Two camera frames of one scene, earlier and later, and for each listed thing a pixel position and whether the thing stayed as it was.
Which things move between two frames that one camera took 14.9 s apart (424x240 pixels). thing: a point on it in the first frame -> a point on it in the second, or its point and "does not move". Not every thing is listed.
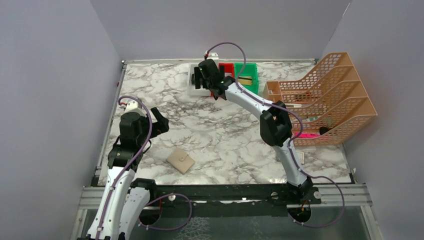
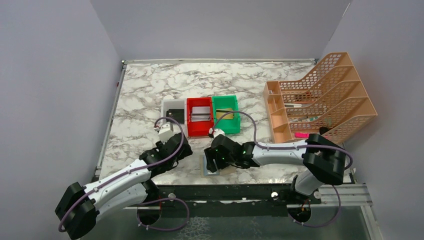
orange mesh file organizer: x=331 y=102 does not move
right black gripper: x=197 y=77 -> x=211 y=153
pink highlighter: x=305 y=135 does not move
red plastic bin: x=229 y=71 -> x=199 y=128
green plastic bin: x=248 y=69 -> x=230 y=123
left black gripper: x=158 y=117 -> x=186 y=152
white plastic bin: x=192 y=92 -> x=175 y=104
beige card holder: x=180 y=160 -> x=205 y=172
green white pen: x=310 y=119 does not move
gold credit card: x=245 y=80 -> x=220 y=112
